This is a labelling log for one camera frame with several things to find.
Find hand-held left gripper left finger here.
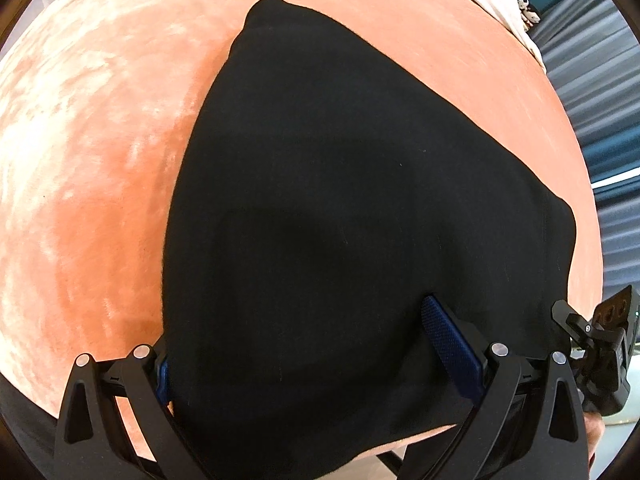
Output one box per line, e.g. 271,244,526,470
54,337,221,480

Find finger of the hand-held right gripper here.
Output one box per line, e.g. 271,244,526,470
551,300,597,342

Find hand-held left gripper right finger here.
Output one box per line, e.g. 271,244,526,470
400,295,591,480

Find black pants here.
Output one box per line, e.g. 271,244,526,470
161,0,578,480

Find person's right hand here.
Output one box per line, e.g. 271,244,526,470
582,410,609,467

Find small white toy figure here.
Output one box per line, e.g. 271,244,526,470
517,0,542,27

